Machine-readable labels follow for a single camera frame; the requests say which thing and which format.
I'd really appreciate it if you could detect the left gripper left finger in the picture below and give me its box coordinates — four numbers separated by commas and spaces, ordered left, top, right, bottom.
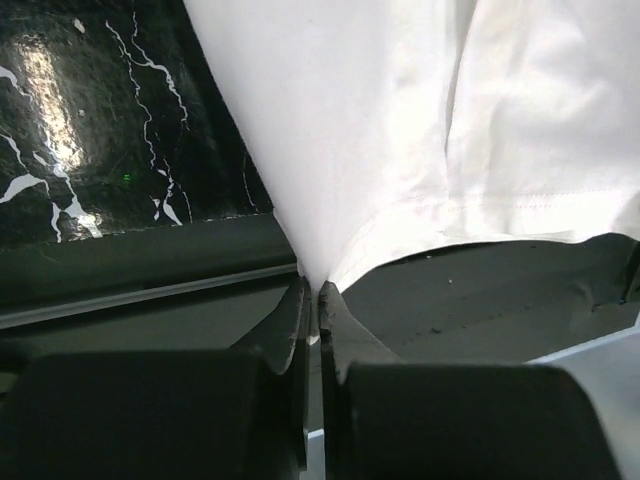
231, 277, 310, 473

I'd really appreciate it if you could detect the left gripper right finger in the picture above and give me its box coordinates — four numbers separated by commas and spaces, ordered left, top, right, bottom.
318, 281, 400, 479

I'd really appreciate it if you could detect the white t-shirt robot print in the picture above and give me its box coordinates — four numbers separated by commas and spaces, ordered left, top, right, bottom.
185, 1, 639, 290

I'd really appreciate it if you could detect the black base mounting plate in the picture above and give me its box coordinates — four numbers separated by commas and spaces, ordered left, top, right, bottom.
1, 215, 639, 362

